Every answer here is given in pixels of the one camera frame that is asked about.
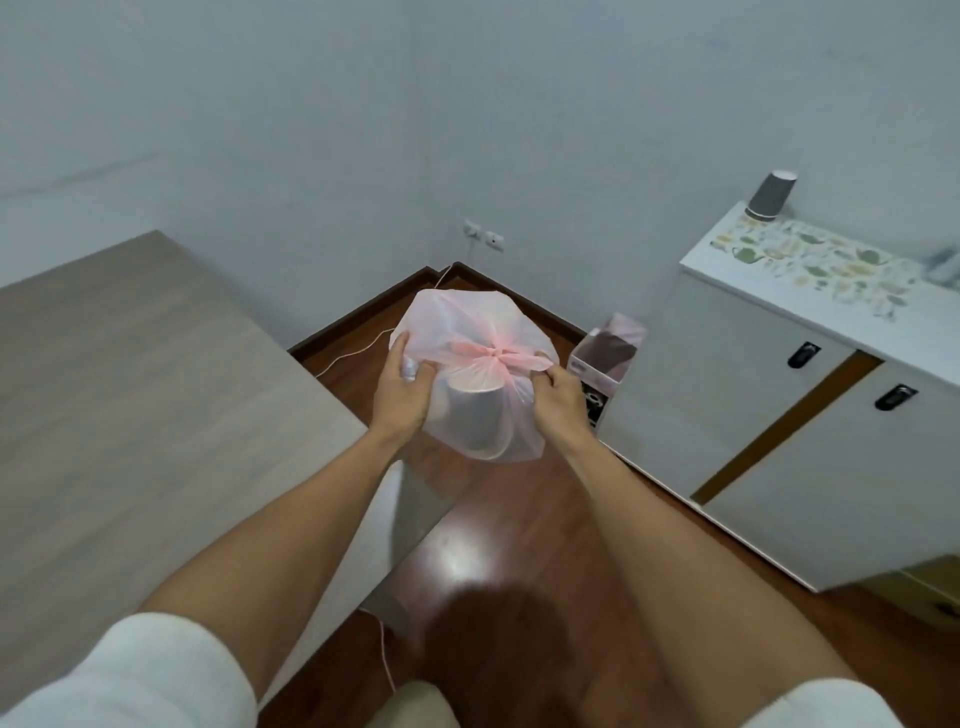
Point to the person's right hand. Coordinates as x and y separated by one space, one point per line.
562 412

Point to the person's left hand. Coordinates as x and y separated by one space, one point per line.
399 397

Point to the person's right thumb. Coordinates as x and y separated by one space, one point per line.
538 390

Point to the person's left thumb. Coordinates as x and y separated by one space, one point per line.
425 378

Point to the pink plastic bag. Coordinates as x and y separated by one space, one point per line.
465 322

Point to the person's right forearm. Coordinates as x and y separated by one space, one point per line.
690 570

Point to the person's left forearm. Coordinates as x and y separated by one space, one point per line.
285 540

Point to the white paper cup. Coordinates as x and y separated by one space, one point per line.
474 412

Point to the trash box with pink liner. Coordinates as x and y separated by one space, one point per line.
607 356

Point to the white table side panel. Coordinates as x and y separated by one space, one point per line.
375 540

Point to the white cabinet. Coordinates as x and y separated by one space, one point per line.
750 420

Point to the gray paper cup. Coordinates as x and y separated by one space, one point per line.
771 195

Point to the leaf patterned mat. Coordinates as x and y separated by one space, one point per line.
817 266

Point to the beige trouser leg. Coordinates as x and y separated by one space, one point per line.
412 709

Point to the white shirt sleeve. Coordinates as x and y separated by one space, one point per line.
825 709
142 675

